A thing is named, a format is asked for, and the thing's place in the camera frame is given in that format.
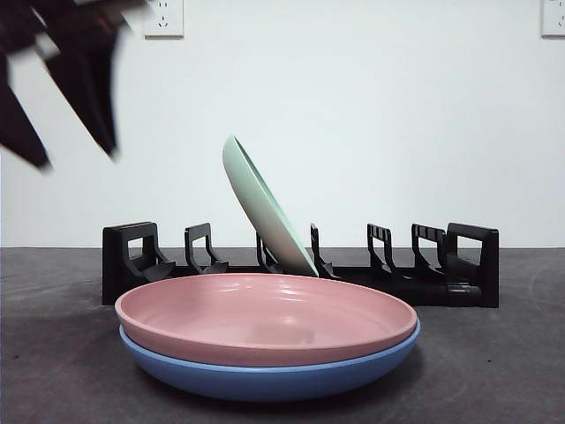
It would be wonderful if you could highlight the green plate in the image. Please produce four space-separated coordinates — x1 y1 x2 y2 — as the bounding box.
222 134 320 279

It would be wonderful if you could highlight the pink plate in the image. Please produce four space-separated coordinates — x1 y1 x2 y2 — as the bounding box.
114 272 418 368

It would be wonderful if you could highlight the blue plate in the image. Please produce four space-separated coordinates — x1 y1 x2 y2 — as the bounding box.
117 319 422 404

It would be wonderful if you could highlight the black plastic dish rack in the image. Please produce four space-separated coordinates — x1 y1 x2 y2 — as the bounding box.
102 221 501 309

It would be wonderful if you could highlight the white wall socket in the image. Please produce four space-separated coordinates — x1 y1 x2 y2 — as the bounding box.
132 0 185 40
540 0 565 39

